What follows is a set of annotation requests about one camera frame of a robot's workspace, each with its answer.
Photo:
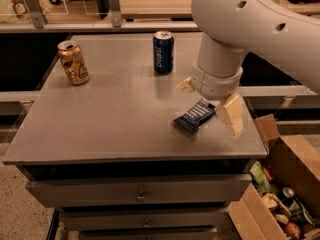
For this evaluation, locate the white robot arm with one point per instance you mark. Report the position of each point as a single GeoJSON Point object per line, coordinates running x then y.
{"type": "Point", "coordinates": [233, 28]}

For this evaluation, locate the blue pepsi can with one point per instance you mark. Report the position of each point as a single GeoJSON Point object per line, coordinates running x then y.
{"type": "Point", "coordinates": [163, 45]}

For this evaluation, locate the red apple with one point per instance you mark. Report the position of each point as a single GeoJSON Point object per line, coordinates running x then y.
{"type": "Point", "coordinates": [292, 230]}

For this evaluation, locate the green snack bag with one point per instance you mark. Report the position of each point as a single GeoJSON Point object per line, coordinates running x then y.
{"type": "Point", "coordinates": [259, 178]}

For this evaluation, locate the orange gold soda can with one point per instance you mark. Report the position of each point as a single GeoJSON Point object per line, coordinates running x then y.
{"type": "Point", "coordinates": [73, 62]}

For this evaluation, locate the middle grey drawer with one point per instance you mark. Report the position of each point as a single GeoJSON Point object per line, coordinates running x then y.
{"type": "Point", "coordinates": [144, 219]}

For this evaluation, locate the grey drawer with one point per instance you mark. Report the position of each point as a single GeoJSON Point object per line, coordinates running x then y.
{"type": "Point", "coordinates": [144, 219]}
{"type": "Point", "coordinates": [139, 190]}

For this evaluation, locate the grey drawer cabinet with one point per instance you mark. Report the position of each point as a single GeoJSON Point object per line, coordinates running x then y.
{"type": "Point", "coordinates": [121, 124]}

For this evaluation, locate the blue rxbar blueberry wrapper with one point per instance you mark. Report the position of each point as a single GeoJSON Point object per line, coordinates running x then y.
{"type": "Point", "coordinates": [194, 118]}

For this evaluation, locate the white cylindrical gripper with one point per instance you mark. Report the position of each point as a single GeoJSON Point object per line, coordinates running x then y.
{"type": "Point", "coordinates": [215, 83]}

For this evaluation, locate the orange white package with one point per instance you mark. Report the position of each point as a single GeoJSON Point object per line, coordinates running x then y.
{"type": "Point", "coordinates": [14, 11]}

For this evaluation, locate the cardboard box with items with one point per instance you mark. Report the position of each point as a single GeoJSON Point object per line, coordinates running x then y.
{"type": "Point", "coordinates": [294, 163]}

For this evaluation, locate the top grey drawer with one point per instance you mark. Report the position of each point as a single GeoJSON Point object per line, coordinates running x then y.
{"type": "Point", "coordinates": [139, 190]}

